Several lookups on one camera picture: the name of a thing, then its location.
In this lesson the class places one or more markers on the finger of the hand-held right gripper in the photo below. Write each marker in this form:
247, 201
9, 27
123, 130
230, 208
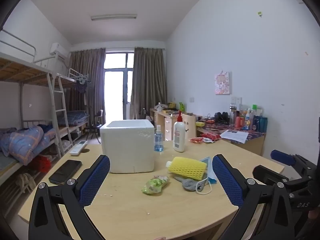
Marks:
265, 175
282, 157

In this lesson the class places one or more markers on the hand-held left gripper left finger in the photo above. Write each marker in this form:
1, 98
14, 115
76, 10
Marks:
93, 180

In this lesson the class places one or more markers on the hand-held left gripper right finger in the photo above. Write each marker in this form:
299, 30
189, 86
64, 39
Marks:
227, 180

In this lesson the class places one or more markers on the blue face mask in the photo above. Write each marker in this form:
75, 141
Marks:
208, 165

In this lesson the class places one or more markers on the grey sock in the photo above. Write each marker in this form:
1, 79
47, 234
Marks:
190, 183

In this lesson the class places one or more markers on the yellow foam fruit net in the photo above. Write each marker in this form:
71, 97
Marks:
187, 168

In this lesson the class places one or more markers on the white foam box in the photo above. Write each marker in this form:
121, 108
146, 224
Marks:
130, 150

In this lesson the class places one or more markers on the black smartphone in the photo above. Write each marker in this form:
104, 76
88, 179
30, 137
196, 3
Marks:
65, 172

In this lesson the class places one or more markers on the light wooden side desk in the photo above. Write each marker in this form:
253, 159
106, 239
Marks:
255, 145

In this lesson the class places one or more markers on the white remote control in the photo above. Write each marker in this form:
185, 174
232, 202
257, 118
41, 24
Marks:
78, 147

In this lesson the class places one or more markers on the white snack packet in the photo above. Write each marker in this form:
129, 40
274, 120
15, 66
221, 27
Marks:
208, 140

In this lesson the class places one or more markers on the printed paper sheet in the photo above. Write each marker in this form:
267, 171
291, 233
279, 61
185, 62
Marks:
235, 136

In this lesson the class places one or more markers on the large red snack packet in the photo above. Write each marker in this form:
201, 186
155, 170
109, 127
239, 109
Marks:
211, 136

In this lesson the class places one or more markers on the group of toiletry bottles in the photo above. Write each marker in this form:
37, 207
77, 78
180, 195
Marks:
250, 120

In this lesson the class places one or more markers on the small red snack packet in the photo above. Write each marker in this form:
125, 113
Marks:
196, 140

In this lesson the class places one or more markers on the dark chair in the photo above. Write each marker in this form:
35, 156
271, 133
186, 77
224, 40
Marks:
93, 126

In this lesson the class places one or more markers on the red basket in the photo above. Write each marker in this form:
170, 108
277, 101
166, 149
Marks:
42, 163

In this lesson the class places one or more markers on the green snack packet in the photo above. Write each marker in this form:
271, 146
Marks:
153, 185

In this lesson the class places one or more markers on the yellow pouch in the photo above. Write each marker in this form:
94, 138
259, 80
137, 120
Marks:
200, 124

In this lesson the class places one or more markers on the black headphones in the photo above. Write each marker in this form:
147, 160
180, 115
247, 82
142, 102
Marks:
222, 117

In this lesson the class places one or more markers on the white lotion bottle red pump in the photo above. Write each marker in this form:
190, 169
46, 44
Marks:
179, 137

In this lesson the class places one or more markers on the paper bag with smiley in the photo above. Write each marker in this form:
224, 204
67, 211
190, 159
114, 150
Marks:
190, 127

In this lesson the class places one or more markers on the blue plaid bedding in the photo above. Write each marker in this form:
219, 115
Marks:
76, 117

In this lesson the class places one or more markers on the blue spray bottle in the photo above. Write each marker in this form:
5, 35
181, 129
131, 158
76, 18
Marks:
158, 142

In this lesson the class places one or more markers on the blue and orange quilt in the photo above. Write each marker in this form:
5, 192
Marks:
25, 142

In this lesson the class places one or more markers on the wooden desk with drawers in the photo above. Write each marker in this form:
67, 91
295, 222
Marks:
167, 126

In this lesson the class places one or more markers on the green bottle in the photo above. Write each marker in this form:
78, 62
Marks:
182, 107

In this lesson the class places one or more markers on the white bed ladder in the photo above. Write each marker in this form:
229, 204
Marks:
58, 97

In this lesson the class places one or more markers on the glass balcony door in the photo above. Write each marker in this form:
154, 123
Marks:
116, 92

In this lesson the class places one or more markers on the hanging dark clothes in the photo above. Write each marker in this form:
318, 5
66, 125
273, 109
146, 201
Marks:
81, 85

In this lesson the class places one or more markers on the brown curtain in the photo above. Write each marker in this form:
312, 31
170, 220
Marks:
87, 80
148, 80

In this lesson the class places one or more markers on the white metal bunk bed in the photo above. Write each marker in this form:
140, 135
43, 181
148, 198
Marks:
66, 80
22, 70

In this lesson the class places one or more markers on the white air conditioner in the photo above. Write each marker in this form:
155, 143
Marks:
58, 50

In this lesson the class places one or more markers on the ceiling tube light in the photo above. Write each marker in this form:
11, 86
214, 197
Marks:
113, 17

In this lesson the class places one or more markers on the white wall socket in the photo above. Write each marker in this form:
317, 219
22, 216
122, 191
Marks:
236, 100

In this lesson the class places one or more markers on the pink wall poster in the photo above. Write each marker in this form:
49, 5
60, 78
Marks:
222, 83

